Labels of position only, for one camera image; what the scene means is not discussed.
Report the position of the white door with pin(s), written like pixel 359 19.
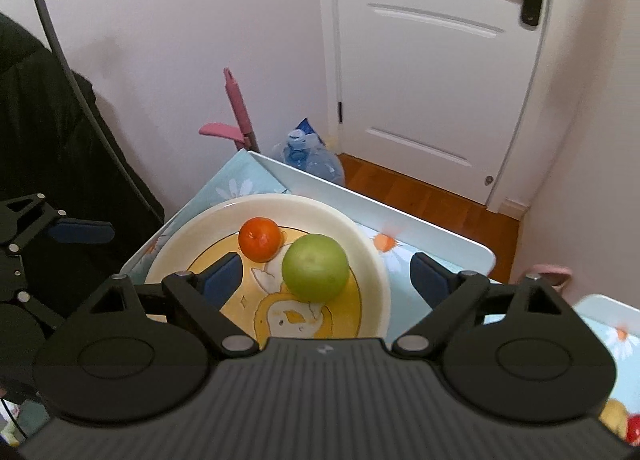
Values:
pixel 434 89

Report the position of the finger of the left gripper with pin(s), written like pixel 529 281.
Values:
pixel 73 231

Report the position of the small tangerine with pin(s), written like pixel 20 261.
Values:
pixel 260 239

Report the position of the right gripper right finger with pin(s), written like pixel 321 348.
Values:
pixel 452 296

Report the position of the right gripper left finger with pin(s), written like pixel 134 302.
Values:
pixel 199 299

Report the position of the yellow pear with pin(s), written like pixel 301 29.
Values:
pixel 614 416

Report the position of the white chair back right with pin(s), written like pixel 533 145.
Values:
pixel 609 311

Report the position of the blue daisy tablecloth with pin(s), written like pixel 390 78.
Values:
pixel 516 352

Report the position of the pink object on floor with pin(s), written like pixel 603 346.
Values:
pixel 556 275

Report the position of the cream duck plate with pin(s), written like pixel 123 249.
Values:
pixel 263 306

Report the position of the water bottle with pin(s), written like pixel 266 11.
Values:
pixel 304 149

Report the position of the green apple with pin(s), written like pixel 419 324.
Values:
pixel 315 268

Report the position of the red cherry tomato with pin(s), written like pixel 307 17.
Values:
pixel 633 430

